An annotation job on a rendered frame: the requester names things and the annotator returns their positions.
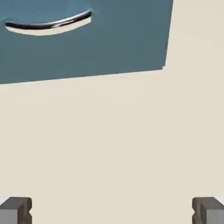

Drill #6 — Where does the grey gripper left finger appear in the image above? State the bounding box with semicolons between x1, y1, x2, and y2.
0;196;33;224

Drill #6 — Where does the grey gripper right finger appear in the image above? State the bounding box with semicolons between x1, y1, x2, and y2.
192;196;224;224

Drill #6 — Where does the blue-grey cabinet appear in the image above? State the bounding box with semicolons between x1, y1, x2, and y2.
0;0;174;85

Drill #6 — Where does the blue-grey drawer front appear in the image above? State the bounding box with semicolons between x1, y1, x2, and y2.
0;0;174;85

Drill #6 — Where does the curved silver drawer handle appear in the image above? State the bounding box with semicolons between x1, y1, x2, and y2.
4;10;92;37

